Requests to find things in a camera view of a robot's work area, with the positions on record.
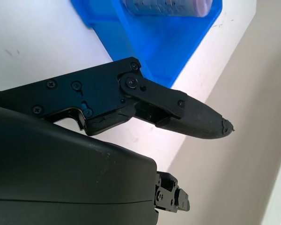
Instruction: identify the blue plastic tray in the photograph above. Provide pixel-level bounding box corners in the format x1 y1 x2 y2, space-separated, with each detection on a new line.
70 0 223 89

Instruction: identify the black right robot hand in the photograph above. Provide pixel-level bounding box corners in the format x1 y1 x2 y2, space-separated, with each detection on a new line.
0 56 236 225

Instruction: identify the clear cylindrical container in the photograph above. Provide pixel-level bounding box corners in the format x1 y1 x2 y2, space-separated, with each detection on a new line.
123 0 211 17

